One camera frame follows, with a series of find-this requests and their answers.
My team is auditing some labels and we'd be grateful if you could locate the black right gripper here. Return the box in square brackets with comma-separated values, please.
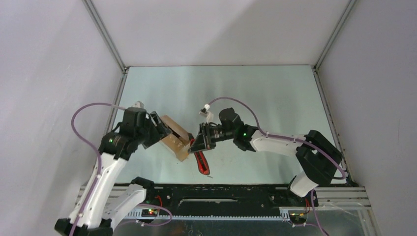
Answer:
[189, 122, 236, 153]

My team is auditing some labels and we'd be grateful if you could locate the red black utility knife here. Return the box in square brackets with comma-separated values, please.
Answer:
[193, 151, 210, 176]

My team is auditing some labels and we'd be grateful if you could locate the brown cardboard express box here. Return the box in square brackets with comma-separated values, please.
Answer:
[160, 115, 190, 162]

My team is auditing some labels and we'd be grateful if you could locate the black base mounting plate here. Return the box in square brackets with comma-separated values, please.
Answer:
[131, 177, 319, 218]

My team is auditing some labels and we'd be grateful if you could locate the aluminium frame rail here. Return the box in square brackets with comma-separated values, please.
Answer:
[65, 185, 379, 236]

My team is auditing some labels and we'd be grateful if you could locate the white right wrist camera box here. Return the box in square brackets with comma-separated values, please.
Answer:
[199, 104, 214, 123]

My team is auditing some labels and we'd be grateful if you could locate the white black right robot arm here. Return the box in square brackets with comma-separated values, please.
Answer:
[188, 108, 343, 206]

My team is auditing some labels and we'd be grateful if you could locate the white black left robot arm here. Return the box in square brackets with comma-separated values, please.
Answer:
[55, 107, 171, 236]

